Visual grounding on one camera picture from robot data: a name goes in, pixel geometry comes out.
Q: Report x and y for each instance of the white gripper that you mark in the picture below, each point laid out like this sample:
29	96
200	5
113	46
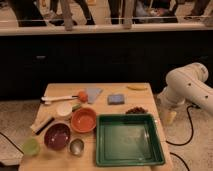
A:
169	99

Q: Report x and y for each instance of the blue sponge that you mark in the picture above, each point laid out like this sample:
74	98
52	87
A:
115	99

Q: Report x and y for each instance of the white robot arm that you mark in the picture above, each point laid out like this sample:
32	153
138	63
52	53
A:
185	83

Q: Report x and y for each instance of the green plastic tray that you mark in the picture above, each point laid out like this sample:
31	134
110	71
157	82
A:
127	140

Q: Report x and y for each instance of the brown grape bunch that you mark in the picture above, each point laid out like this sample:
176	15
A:
136	110

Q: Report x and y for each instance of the yellow banana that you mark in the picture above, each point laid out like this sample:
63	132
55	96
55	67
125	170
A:
136	87

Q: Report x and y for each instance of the grey blue cloth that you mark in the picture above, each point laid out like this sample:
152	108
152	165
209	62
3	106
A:
93	93

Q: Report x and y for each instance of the orange bowl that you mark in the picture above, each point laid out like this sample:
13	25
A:
83	120

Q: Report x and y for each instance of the orange ball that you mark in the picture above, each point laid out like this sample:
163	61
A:
82	96

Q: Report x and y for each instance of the green small object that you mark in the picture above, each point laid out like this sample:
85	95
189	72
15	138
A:
76	107

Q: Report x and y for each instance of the small metal cup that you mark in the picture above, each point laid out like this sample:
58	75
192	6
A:
76	147

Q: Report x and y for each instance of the small white bowl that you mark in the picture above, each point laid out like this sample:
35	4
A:
64	109

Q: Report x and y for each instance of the maroon bowl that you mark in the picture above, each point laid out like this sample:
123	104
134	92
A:
57	136

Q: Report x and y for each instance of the black white scrub brush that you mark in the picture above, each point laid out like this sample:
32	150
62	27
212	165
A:
38	127

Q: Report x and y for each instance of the green plastic cup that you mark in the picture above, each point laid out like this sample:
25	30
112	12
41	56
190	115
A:
31	147

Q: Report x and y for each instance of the black cabinet counter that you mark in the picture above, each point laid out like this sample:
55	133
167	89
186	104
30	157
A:
32	58

